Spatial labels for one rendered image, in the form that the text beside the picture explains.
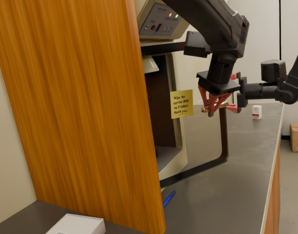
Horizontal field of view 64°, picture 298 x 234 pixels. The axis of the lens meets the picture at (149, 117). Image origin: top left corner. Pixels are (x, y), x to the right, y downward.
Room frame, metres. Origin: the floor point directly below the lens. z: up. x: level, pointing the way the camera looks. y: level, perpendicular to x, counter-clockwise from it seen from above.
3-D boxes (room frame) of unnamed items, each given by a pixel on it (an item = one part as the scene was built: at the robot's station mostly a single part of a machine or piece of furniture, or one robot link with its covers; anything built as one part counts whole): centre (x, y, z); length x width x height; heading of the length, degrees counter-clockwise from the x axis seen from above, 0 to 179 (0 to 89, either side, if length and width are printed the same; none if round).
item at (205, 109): (0.68, -0.18, 1.20); 0.10 x 0.05 x 0.03; 115
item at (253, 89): (0.83, -0.37, 1.20); 0.07 x 0.07 x 0.10; 58
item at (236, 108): (0.86, -0.31, 1.16); 0.09 x 0.07 x 0.07; 58
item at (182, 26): (0.71, -0.09, 1.46); 0.32 x 0.12 x 0.10; 148
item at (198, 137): (0.67, -0.11, 1.19); 0.30 x 0.01 x 0.40; 115
